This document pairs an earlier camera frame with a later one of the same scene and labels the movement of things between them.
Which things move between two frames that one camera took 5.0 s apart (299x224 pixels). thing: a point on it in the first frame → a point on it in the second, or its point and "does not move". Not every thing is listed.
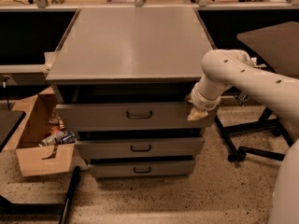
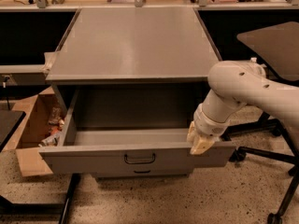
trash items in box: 58,133 does not move
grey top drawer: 112,116 → 128,151
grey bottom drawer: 141,169 does not move
